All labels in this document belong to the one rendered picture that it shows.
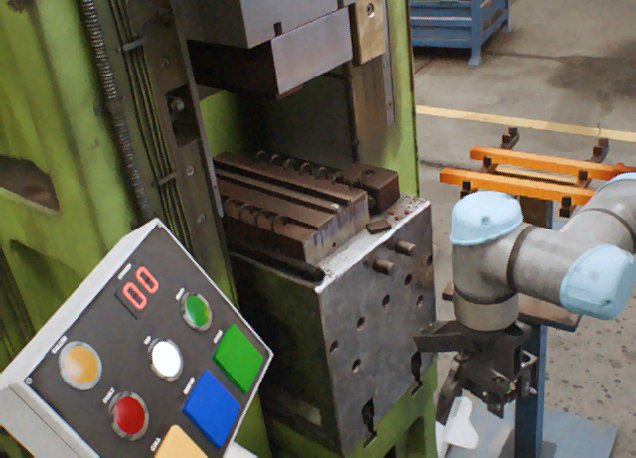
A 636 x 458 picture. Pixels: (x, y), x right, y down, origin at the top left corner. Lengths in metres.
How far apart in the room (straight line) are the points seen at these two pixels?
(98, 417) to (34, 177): 0.68
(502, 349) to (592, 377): 1.64
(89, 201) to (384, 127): 0.79
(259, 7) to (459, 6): 3.93
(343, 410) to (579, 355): 1.21
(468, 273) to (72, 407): 0.46
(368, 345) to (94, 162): 0.69
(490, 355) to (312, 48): 0.62
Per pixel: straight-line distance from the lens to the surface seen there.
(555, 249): 0.79
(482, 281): 0.83
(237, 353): 1.07
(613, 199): 0.88
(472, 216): 0.80
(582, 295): 0.77
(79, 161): 1.18
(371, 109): 1.68
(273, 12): 1.21
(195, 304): 1.05
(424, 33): 5.21
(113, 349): 0.94
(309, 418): 1.66
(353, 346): 1.50
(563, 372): 2.53
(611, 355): 2.62
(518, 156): 1.68
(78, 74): 1.16
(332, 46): 1.32
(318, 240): 1.40
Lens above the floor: 1.70
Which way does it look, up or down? 30 degrees down
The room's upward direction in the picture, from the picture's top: 8 degrees counter-clockwise
